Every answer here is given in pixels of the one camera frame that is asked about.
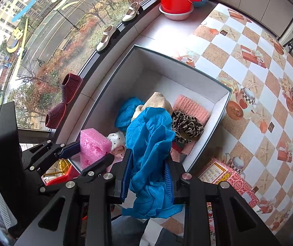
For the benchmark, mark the coral pink knit cloth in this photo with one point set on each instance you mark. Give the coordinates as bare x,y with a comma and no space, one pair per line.
192,107

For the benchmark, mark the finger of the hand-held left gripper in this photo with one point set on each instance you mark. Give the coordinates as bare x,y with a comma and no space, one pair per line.
69,149
97,166

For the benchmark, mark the checkered printed tablecloth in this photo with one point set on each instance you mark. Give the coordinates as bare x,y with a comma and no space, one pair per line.
261,56

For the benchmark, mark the grey white cardboard box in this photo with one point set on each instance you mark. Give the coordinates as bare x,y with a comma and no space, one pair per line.
177,76

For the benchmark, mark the white plastic basin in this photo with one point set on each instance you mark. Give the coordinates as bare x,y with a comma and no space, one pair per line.
177,17

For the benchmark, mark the white polka dot cloth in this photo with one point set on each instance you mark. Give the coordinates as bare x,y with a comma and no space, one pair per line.
117,138

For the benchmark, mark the beige fuzzy sock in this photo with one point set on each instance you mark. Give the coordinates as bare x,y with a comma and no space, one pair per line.
156,101

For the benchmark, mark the large window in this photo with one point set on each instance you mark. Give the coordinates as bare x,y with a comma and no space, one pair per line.
59,18

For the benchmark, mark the leopard print scrunchie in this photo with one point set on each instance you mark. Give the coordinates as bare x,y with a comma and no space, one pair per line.
187,128

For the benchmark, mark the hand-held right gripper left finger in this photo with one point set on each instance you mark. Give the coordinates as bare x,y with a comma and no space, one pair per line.
126,176

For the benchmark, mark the magenta cloth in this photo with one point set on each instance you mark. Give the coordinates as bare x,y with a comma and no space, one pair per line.
92,143

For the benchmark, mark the red patterned tissue box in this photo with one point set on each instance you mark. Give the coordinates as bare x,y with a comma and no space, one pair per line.
234,184

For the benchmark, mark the red plastic stool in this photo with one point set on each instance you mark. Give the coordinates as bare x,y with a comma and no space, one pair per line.
62,175

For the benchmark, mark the dark red knit slipper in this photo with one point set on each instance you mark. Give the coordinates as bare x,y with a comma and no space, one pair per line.
71,87
55,114

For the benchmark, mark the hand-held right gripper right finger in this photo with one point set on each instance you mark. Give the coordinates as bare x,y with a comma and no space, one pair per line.
168,182

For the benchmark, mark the blue crinkled cloth cap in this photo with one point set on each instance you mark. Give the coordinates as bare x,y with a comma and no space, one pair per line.
126,112
149,146

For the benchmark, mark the person's legs in jeans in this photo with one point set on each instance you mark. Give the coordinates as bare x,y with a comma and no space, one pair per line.
133,230

